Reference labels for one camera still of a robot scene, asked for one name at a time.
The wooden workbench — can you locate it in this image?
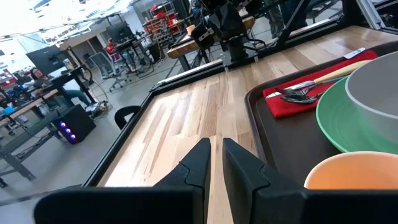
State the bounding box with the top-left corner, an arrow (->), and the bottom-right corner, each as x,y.
167,15 -> 256,73

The black computer tower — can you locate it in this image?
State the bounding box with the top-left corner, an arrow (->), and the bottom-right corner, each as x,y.
52,103 -> 98,145

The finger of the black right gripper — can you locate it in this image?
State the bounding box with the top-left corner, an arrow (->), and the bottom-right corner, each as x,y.
216,3 -> 233,40
231,4 -> 246,38

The dark monitor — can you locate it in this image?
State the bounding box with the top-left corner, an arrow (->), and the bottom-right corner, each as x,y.
105,21 -> 135,44
25,45 -> 68,76

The long silver bar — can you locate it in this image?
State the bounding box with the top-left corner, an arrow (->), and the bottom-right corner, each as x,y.
156,58 -> 226,87

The grey office chair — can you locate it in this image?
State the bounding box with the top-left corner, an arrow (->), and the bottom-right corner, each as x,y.
88,51 -> 133,93

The silver aluminium extrusion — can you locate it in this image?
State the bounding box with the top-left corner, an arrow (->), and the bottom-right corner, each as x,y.
355,0 -> 387,31

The orange cup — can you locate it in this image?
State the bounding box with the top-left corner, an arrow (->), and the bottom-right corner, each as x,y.
303,151 -> 398,190

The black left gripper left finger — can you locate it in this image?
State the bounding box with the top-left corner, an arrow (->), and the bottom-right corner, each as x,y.
33,138 -> 212,224

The shelf with red bins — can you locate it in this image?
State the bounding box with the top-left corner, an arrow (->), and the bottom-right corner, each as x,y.
142,1 -> 185,48

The black desk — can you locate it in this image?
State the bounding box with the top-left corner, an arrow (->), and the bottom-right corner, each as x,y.
105,32 -> 158,78

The grey bowl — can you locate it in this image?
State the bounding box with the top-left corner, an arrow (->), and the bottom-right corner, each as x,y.
345,51 -> 398,144

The brown plastic tray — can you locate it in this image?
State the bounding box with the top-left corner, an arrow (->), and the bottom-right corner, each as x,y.
244,40 -> 398,191

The wood-top desk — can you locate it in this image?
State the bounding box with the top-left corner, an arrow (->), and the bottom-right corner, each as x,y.
0,88 -> 68,183

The red cloth napkin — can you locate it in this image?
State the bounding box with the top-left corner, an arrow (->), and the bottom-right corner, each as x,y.
262,49 -> 379,119

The black arch handle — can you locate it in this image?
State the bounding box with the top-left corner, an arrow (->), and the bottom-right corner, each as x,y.
114,105 -> 142,131

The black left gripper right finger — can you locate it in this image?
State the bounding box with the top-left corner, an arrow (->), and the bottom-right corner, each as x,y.
223,138 -> 398,224

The person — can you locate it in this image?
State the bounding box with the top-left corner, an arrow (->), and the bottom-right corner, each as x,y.
104,37 -> 121,63
266,0 -> 309,40
29,67 -> 93,108

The green plate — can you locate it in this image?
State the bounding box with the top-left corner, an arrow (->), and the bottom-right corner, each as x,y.
315,75 -> 398,156

